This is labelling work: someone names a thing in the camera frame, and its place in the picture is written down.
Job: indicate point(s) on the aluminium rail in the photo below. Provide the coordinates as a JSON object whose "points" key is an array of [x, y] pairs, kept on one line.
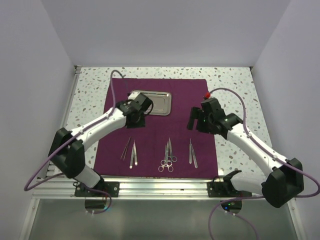
{"points": [[131, 189], [50, 168]]}

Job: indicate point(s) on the aluminium left side rail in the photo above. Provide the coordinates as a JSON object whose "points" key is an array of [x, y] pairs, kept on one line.
{"points": [[50, 168]]}

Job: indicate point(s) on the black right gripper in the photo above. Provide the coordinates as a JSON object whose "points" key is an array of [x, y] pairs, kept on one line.
{"points": [[194, 114]]}

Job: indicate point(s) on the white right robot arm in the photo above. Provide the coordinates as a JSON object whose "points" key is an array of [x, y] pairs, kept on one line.
{"points": [[284, 179]]}

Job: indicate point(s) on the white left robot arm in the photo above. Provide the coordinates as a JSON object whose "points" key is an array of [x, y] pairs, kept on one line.
{"points": [[69, 146]]}

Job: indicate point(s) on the steel scalpel handle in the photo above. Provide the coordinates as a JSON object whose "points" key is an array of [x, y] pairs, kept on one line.
{"points": [[190, 151]]}

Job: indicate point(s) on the purple cloth wrap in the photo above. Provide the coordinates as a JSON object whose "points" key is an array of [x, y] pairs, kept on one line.
{"points": [[151, 140]]}

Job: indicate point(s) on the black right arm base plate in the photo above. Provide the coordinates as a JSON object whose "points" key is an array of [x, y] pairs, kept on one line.
{"points": [[221, 187]]}

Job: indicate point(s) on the steel needle holder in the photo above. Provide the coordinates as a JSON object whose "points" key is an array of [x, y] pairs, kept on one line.
{"points": [[170, 164]]}

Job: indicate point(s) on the thin pointed steel tweezers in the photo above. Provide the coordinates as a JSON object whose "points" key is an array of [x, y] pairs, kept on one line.
{"points": [[123, 155]]}

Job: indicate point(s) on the stainless steel instrument tray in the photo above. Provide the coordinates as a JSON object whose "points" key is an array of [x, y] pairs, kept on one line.
{"points": [[162, 101]]}

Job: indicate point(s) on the small steel hemostat clamp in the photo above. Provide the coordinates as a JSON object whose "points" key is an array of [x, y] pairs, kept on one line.
{"points": [[171, 155]]}

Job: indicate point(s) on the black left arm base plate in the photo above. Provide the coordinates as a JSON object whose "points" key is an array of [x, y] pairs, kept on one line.
{"points": [[110, 187]]}

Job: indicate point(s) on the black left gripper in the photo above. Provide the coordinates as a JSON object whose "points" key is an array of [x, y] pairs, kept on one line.
{"points": [[140, 123]]}

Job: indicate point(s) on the steel surgical scissors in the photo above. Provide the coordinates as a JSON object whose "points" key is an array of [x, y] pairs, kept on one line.
{"points": [[164, 161]]}

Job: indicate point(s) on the ridged steel dressing forceps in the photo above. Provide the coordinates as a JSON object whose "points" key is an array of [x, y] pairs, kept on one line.
{"points": [[193, 156]]}

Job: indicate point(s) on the aluminium front rail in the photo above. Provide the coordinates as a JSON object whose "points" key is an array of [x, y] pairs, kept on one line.
{"points": [[131, 189]]}

